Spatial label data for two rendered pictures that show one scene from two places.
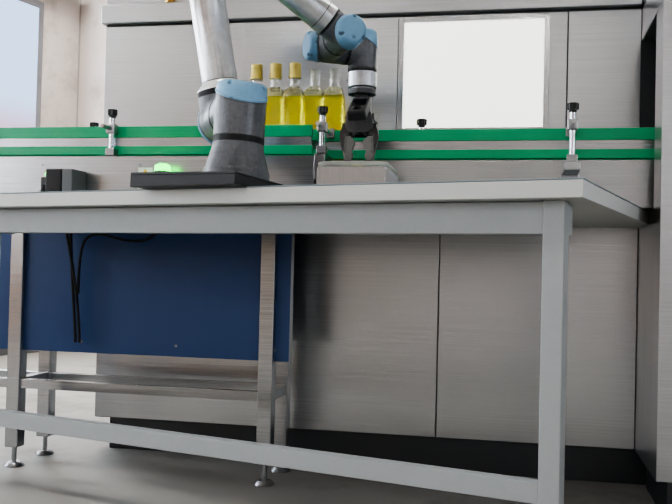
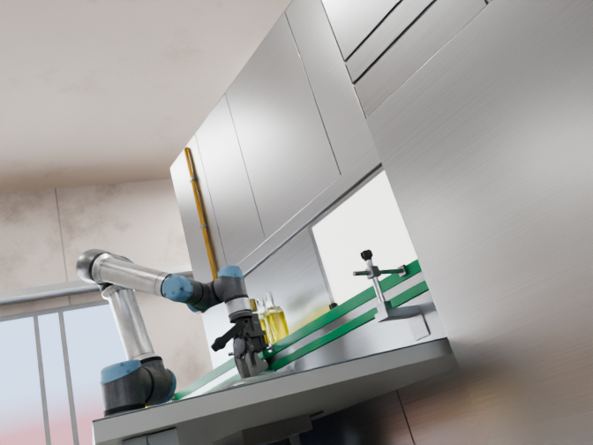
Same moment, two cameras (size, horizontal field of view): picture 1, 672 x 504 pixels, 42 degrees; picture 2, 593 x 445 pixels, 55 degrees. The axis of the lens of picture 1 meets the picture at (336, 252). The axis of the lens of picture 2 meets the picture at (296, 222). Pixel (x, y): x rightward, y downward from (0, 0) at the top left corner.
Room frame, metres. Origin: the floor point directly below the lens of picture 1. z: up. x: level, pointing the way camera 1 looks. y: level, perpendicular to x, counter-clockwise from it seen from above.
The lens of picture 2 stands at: (1.07, -1.28, 0.62)
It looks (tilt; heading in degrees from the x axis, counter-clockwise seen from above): 22 degrees up; 38
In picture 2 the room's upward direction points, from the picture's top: 17 degrees counter-clockwise
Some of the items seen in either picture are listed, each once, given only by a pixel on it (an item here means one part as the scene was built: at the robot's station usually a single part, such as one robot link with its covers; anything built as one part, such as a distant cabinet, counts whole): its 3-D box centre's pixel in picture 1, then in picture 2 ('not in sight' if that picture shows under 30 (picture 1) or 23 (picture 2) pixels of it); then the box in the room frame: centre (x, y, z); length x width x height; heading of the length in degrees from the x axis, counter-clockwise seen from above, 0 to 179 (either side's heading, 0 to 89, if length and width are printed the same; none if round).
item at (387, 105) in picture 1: (391, 76); (321, 273); (2.56, -0.15, 1.15); 0.90 x 0.03 x 0.34; 78
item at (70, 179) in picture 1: (65, 185); not in sight; (2.41, 0.75, 0.79); 0.08 x 0.08 x 0.08; 78
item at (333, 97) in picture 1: (333, 124); (279, 336); (2.45, 0.02, 0.99); 0.06 x 0.06 x 0.21; 79
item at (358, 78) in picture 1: (361, 82); (238, 309); (2.24, -0.05, 1.06); 0.08 x 0.08 x 0.05
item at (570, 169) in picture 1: (571, 149); (387, 294); (2.20, -0.59, 0.90); 0.17 x 0.05 x 0.23; 168
